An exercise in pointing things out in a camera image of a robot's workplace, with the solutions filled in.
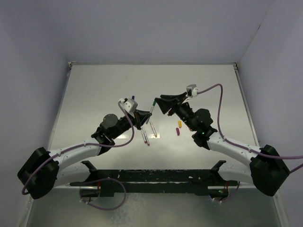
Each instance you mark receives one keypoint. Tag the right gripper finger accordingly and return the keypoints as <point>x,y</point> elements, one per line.
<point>174,98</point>
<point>167,105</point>

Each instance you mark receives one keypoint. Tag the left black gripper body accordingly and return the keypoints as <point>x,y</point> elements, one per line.
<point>125,125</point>

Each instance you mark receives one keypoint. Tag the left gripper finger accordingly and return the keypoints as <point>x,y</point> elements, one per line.
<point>141,113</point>
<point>140,120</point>

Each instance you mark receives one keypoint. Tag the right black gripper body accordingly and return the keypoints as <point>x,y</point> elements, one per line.
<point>184,113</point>

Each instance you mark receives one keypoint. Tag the green pen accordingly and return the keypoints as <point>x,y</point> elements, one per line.
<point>151,110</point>

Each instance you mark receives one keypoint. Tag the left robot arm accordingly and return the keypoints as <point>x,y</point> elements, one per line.
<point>44,169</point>

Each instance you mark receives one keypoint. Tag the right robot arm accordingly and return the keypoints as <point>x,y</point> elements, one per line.
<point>264,168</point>

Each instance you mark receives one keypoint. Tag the magenta pen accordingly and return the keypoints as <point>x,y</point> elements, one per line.
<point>146,137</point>

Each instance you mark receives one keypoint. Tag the yellow pen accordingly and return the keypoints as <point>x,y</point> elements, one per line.
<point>153,129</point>

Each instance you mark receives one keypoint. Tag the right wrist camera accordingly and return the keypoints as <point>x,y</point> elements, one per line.
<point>191,90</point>

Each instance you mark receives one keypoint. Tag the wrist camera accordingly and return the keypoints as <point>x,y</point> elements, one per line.
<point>128,104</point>
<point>191,90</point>

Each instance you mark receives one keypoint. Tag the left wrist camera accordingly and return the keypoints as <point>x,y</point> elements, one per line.
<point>128,104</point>

